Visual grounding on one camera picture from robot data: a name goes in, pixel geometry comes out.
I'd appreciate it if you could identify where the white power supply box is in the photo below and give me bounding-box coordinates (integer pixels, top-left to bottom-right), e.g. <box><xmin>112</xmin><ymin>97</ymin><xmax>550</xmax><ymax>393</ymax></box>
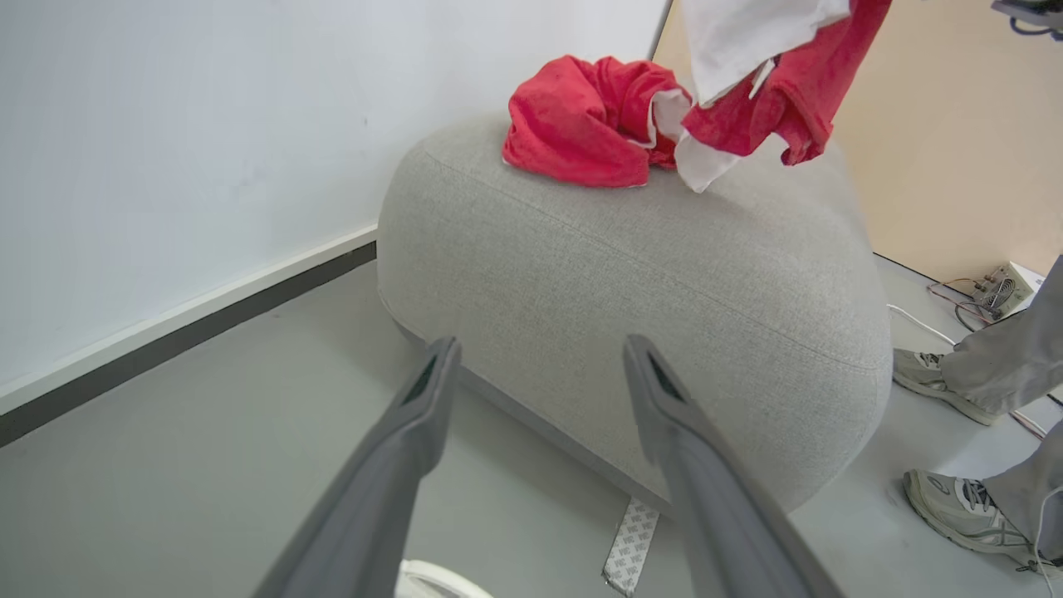
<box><xmin>975</xmin><ymin>262</ymin><xmax>1046</xmax><ymax>321</ymax></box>

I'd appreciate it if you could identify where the white floor cable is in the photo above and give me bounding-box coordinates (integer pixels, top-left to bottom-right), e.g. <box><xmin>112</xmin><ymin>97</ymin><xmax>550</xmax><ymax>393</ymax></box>
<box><xmin>886</xmin><ymin>303</ymin><xmax>958</xmax><ymax>347</ymax></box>

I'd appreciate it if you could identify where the dark grey baseboard strip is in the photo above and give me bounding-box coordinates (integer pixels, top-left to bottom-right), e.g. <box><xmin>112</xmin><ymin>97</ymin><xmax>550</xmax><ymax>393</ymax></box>
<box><xmin>0</xmin><ymin>241</ymin><xmax>379</xmax><ymax>449</ymax></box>

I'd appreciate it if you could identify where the thin red wire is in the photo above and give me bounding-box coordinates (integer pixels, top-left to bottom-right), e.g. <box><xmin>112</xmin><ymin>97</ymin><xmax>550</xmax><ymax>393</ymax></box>
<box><xmin>926</xmin><ymin>277</ymin><xmax>989</xmax><ymax>326</ymax></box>

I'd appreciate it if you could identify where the grey sneaker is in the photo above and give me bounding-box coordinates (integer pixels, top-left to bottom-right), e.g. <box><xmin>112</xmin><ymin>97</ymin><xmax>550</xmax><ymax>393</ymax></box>
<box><xmin>903</xmin><ymin>468</ymin><xmax>1041</xmax><ymax>559</ymax></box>
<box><xmin>892</xmin><ymin>348</ymin><xmax>1003</xmax><ymax>427</ymax></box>

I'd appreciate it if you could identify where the grey trouser leg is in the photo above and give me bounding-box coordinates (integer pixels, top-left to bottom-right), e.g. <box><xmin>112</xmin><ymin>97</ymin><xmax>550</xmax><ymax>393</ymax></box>
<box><xmin>982</xmin><ymin>422</ymin><xmax>1063</xmax><ymax>562</ymax></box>
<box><xmin>941</xmin><ymin>256</ymin><xmax>1063</xmax><ymax>416</ymax></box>

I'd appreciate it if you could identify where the red and white garment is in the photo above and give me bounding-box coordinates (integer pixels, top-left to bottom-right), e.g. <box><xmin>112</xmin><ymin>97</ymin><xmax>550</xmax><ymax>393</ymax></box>
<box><xmin>674</xmin><ymin>0</ymin><xmax>894</xmax><ymax>194</ymax></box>

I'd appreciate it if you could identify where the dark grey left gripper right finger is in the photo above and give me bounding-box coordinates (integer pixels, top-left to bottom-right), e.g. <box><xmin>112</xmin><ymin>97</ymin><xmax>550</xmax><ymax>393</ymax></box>
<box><xmin>623</xmin><ymin>334</ymin><xmax>846</xmax><ymax>598</ymax></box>

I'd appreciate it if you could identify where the patterned grey tape strip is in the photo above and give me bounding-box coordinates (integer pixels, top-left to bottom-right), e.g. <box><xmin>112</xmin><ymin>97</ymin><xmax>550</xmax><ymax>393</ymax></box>
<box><xmin>601</xmin><ymin>496</ymin><xmax>662</xmax><ymax>598</ymax></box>

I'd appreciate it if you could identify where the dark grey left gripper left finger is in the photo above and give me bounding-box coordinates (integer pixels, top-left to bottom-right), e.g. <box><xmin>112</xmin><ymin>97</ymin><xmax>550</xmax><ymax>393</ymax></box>
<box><xmin>252</xmin><ymin>336</ymin><xmax>463</xmax><ymax>598</ymax></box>

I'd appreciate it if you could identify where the grey fabric seat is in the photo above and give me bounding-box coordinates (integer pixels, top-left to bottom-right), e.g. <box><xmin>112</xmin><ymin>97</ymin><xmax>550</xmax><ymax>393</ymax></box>
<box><xmin>376</xmin><ymin>112</ymin><xmax>894</xmax><ymax>514</ymax></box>

